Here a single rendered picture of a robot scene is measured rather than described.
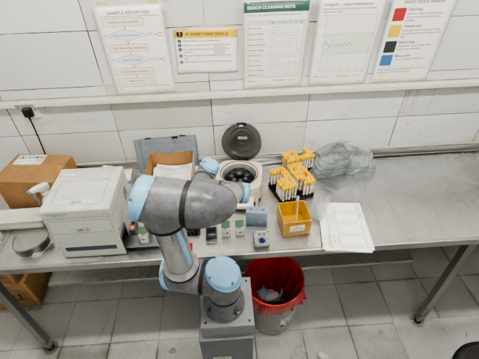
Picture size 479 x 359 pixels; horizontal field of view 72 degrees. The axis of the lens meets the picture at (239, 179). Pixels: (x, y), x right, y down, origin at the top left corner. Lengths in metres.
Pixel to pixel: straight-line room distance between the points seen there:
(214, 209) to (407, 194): 1.38
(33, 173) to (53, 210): 0.50
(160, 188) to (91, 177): 0.83
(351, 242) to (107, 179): 1.12
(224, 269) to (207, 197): 0.41
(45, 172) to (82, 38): 0.68
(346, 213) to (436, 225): 0.42
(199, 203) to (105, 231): 0.82
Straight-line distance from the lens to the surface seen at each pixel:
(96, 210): 1.43
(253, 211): 1.56
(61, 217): 1.51
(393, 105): 2.05
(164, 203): 0.77
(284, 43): 1.68
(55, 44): 1.82
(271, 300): 2.17
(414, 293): 2.69
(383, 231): 1.73
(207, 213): 0.76
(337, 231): 1.64
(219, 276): 1.10
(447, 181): 2.16
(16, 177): 1.99
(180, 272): 1.08
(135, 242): 1.60
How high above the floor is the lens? 2.10
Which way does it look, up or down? 41 degrees down
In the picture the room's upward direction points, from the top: 2 degrees counter-clockwise
